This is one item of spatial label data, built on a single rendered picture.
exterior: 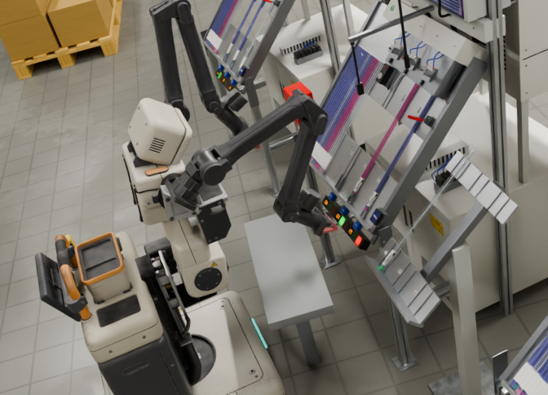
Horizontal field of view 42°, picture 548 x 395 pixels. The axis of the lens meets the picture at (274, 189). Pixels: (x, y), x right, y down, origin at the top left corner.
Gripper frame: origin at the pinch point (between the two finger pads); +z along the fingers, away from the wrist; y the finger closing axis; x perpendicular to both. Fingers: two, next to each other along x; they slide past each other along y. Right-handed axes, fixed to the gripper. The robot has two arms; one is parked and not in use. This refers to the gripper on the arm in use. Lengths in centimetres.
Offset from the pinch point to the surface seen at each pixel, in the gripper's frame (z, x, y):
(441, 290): 54, 4, -11
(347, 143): 7.7, -24.4, 31.9
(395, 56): -2, -63, 23
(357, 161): 8.0, -21.6, 20.5
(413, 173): 8.9, -32.8, -9.0
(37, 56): -29, 103, 430
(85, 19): -9, 54, 421
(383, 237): 10.0, -8.1, -13.1
